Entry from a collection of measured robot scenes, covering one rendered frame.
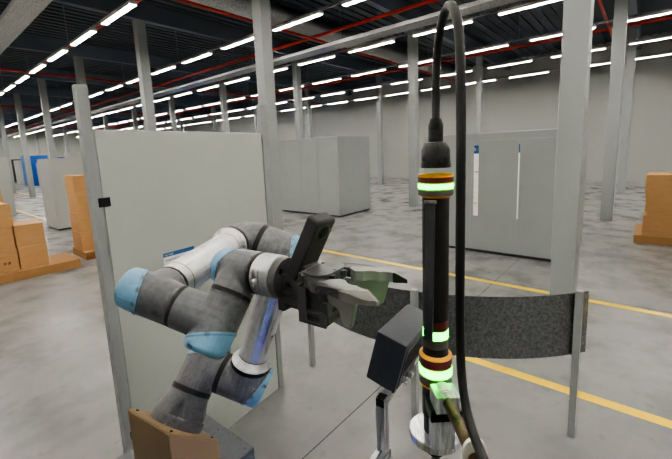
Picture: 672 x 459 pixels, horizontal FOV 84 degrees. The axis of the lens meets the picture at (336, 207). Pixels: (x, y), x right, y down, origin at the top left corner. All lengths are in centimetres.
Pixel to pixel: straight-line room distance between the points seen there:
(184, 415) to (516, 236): 605
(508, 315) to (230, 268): 207
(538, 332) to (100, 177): 257
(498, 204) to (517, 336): 429
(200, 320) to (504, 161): 621
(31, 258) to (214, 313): 736
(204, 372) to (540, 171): 589
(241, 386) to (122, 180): 133
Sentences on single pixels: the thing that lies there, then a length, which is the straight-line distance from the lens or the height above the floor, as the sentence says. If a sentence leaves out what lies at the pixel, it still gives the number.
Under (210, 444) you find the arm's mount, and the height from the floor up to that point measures 106.
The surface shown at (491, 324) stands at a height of 77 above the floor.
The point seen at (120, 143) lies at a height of 193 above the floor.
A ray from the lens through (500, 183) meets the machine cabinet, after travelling 666.
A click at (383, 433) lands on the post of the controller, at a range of 143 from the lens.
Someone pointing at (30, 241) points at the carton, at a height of 58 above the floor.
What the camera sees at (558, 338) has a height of 67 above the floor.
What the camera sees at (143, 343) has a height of 86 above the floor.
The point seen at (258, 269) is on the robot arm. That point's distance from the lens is 64.
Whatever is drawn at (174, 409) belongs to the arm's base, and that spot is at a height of 118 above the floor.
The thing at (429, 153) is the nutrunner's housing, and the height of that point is 185.
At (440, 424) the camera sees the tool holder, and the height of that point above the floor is 150.
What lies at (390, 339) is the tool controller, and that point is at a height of 124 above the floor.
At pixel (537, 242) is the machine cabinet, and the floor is 30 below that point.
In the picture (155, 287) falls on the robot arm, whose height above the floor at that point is 164.
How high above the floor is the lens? 185
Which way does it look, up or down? 9 degrees down
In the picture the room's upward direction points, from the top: 2 degrees counter-clockwise
